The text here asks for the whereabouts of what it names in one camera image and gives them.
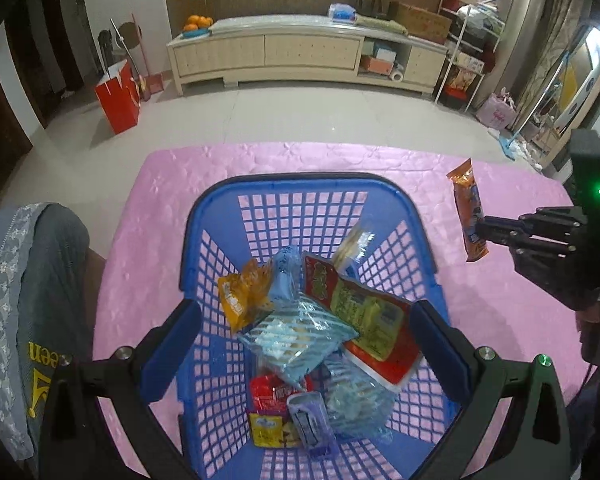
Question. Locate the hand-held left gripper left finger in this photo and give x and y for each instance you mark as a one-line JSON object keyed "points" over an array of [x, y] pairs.
{"points": [[172, 355]]}

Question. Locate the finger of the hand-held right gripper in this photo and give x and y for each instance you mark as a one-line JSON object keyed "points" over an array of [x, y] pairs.
{"points": [[555, 270], [530, 222]]}

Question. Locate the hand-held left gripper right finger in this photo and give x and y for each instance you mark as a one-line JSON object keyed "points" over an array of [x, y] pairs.
{"points": [[437, 355]]}

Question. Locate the blue plastic basket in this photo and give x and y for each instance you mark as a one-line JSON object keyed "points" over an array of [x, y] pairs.
{"points": [[220, 360]]}

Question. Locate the orange long snack packet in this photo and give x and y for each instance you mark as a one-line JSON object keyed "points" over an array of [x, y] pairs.
{"points": [[469, 210]]}

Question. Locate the large red and yellow packet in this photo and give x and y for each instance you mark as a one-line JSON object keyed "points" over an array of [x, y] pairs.
{"points": [[370, 325]]}

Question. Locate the orange pouch packet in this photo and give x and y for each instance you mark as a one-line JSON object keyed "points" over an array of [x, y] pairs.
{"points": [[242, 295]]}

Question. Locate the small red snack packet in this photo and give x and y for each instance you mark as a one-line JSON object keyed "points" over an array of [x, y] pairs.
{"points": [[270, 392]]}

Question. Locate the light blue striped clear packet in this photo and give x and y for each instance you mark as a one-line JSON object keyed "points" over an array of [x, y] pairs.
{"points": [[295, 335]]}

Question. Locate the sandwich packet with green edge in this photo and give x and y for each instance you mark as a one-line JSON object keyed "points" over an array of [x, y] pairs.
{"points": [[354, 247]]}

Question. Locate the light blue cake packet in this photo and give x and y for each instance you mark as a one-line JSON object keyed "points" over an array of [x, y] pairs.
{"points": [[286, 272]]}

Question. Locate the purple gum packet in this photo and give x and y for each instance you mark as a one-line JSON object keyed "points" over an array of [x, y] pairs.
{"points": [[310, 422]]}

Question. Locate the person's right hand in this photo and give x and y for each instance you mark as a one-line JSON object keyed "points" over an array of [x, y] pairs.
{"points": [[590, 332]]}

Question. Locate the arched standing mirror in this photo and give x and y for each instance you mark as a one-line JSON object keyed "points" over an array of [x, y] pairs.
{"points": [[585, 90]]}

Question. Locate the pink plastic bag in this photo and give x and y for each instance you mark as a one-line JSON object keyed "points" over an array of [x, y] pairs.
{"points": [[495, 112]]}

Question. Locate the patterned curtain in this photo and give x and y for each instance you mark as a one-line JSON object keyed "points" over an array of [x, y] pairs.
{"points": [[555, 60]]}

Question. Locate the pink quilted table cover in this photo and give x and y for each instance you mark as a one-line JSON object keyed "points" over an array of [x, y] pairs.
{"points": [[145, 210]]}

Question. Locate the grey lace-trimmed sofa cover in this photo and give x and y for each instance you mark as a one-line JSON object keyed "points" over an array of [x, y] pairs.
{"points": [[10, 285]]}

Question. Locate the white metal storage rack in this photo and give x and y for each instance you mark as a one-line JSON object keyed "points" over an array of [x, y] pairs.
{"points": [[467, 50]]}

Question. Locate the standing air conditioner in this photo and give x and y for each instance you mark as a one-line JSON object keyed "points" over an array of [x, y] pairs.
{"points": [[525, 10]]}

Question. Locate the cardboard box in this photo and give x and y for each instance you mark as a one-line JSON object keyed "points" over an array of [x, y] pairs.
{"points": [[422, 22]]}

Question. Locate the folded green mat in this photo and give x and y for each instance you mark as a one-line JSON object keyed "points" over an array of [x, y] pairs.
{"points": [[380, 24]]}

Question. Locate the red paper bag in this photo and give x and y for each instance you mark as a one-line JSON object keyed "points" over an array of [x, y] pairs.
{"points": [[117, 100]]}

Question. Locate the black router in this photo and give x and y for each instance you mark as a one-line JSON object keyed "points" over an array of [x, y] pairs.
{"points": [[372, 6]]}

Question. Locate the blue tissue box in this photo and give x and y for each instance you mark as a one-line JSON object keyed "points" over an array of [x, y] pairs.
{"points": [[342, 12]]}

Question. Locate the broom and dustpan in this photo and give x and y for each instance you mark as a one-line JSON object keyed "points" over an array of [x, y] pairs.
{"points": [[147, 70]]}

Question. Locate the dark brown wooden door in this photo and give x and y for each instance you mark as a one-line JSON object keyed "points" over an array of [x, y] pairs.
{"points": [[45, 50], [0, 125]]}

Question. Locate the cream television cabinet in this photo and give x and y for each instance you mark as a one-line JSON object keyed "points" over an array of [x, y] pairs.
{"points": [[280, 55]]}

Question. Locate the plate of oranges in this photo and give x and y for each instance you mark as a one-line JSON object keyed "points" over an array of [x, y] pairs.
{"points": [[197, 24]]}

